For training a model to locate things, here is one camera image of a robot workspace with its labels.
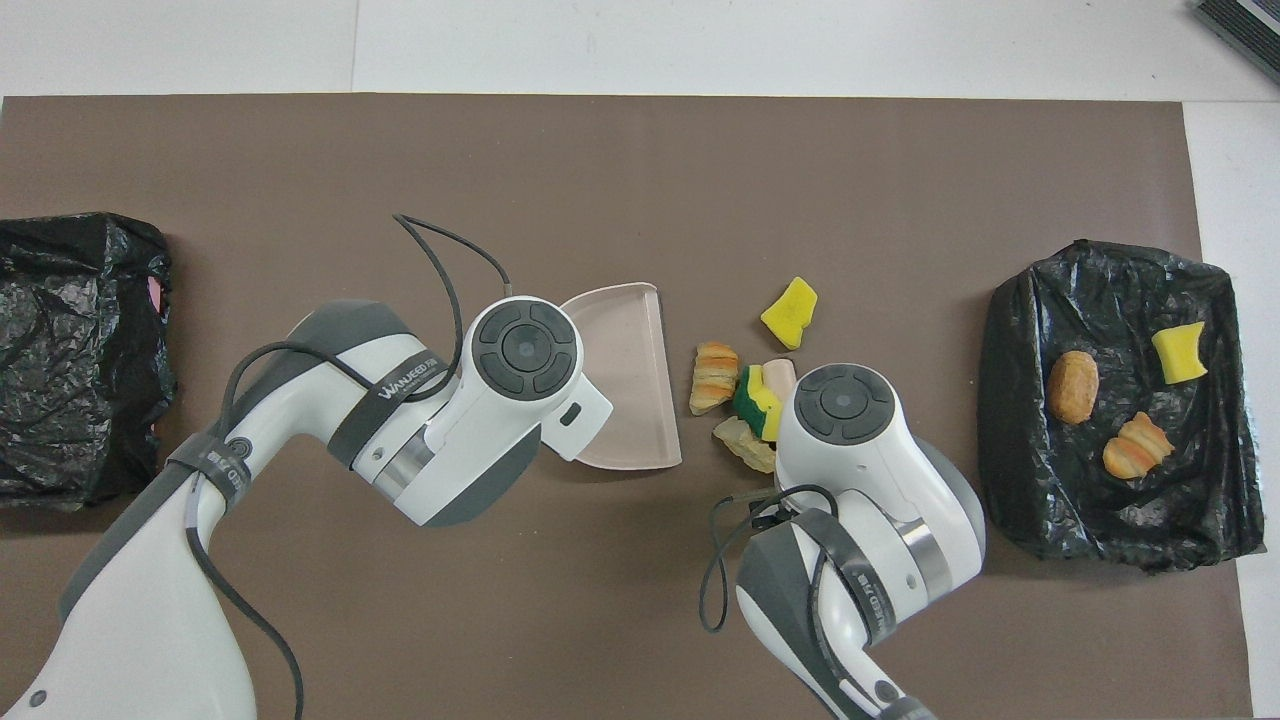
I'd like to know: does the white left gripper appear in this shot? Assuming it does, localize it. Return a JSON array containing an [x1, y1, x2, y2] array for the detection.
[[540, 371, 793, 533]]

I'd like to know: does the beige torn bread piece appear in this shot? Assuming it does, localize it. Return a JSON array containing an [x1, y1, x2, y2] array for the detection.
[[712, 417, 778, 475]]

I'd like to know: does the yellow sponge piece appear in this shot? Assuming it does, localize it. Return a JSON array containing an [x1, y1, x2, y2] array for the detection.
[[760, 276, 819, 351], [1151, 321, 1209, 385], [733, 364, 784, 442]]

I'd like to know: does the croissant piece with beige underside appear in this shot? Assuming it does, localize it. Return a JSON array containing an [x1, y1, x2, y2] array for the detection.
[[689, 341, 741, 417]]

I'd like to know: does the beige plastic dustpan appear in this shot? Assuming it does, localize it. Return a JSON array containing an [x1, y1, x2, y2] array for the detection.
[[558, 283, 684, 471]]

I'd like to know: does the brown oval bun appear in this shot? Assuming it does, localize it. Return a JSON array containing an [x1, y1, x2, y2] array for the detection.
[[1048, 350, 1101, 426]]

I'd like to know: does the orange striped croissant piece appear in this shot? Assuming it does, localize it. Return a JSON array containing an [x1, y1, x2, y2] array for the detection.
[[1102, 411, 1176, 481]]

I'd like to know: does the black bag lined bin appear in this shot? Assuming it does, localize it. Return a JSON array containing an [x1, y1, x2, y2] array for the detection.
[[977, 238, 1267, 574], [0, 211, 179, 511]]

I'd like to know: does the brown table mat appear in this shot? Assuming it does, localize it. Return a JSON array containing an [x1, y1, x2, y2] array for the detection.
[[0, 94, 1256, 720]]

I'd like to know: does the grey ribbed vent device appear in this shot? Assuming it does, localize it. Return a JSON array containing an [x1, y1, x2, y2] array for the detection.
[[1192, 0, 1280, 86]]

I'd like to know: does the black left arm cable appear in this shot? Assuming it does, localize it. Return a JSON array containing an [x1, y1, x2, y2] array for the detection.
[[185, 213, 513, 720]]

